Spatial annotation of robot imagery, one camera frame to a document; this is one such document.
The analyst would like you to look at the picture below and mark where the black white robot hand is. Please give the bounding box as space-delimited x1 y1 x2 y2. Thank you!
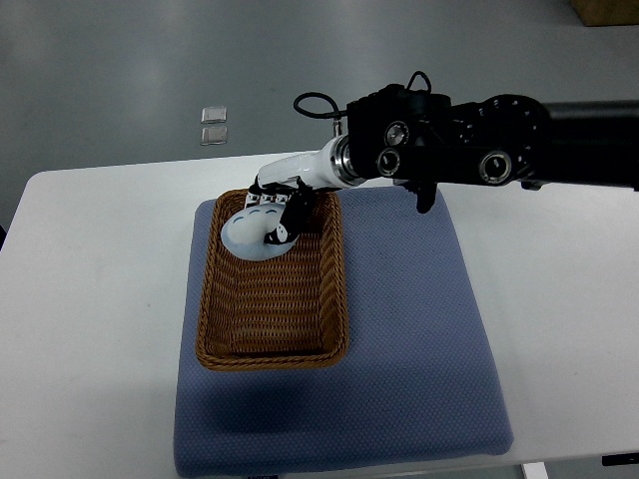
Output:
246 138 349 245

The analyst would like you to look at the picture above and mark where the blue white plush toy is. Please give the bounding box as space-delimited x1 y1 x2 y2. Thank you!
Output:
220 203 297 261

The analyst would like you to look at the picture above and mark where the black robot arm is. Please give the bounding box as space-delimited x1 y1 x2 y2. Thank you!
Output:
245 84 638 244

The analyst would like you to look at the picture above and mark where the brown wicker basket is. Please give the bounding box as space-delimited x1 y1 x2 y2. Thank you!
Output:
195 190 349 372

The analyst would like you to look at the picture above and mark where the lower metal floor plate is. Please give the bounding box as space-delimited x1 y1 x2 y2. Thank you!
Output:
201 126 228 146

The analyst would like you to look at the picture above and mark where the metal floor plate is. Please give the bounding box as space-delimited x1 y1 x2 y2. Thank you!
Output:
201 126 228 146
201 106 228 124

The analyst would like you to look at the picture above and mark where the upper metal floor plate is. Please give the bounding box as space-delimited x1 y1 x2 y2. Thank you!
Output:
201 106 228 124

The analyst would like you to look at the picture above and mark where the blue fabric mat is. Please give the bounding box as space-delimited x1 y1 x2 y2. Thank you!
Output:
174 187 513 477

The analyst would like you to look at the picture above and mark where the brown cardboard box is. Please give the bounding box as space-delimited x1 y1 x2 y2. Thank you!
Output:
569 0 639 27

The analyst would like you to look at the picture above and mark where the black cable loop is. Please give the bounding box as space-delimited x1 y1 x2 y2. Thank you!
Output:
293 92 350 124

